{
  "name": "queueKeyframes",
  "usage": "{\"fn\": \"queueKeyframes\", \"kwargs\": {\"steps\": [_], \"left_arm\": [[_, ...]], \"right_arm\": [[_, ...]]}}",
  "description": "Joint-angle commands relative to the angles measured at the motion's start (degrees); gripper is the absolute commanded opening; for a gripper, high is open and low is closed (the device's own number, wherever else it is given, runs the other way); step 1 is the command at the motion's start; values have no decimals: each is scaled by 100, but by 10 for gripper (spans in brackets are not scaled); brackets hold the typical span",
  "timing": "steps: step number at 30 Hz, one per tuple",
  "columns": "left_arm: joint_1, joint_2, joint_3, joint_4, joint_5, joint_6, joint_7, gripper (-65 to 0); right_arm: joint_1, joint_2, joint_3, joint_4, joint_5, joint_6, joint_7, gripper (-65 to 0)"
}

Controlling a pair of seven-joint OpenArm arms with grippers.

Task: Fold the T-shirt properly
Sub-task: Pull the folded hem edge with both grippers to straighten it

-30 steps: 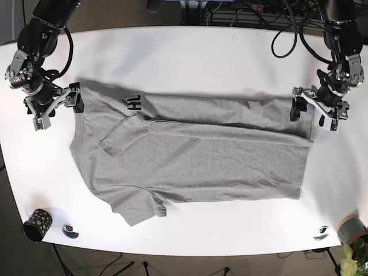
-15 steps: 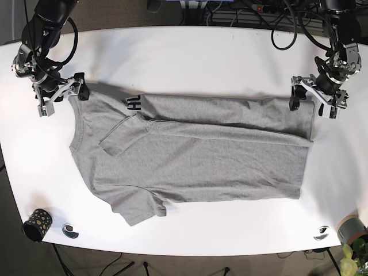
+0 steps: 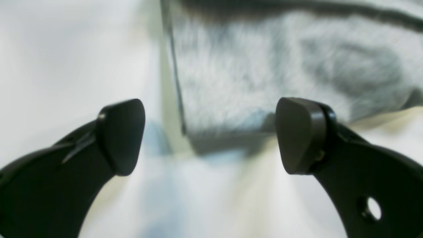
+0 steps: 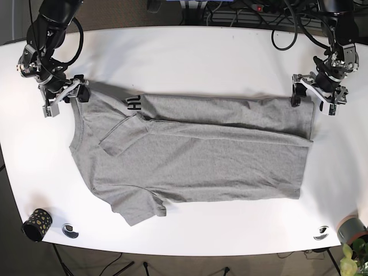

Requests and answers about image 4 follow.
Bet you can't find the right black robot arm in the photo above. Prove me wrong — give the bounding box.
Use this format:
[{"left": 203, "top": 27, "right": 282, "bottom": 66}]
[{"left": 17, "top": 1, "right": 90, "bottom": 117}]

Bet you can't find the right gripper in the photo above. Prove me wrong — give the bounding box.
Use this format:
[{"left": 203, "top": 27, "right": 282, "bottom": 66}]
[{"left": 39, "top": 75, "right": 90, "bottom": 117}]

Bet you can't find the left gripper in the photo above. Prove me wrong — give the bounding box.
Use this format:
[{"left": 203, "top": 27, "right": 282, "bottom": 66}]
[{"left": 290, "top": 74, "right": 348, "bottom": 116}]

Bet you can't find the heather grey T-shirt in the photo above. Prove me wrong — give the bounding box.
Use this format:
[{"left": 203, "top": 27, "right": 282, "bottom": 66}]
[{"left": 70, "top": 91, "right": 315, "bottom": 226}]

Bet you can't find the black gold-dotted cup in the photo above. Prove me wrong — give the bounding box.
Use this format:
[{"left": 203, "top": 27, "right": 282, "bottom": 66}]
[{"left": 21, "top": 208, "right": 53, "bottom": 242}]

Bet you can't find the grey plant pot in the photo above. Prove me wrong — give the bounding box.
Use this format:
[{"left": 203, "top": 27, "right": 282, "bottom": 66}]
[{"left": 336, "top": 216, "right": 367, "bottom": 246}]

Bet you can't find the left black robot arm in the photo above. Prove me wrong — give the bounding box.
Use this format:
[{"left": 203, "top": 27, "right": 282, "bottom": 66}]
[{"left": 276, "top": 1, "right": 359, "bottom": 116}]

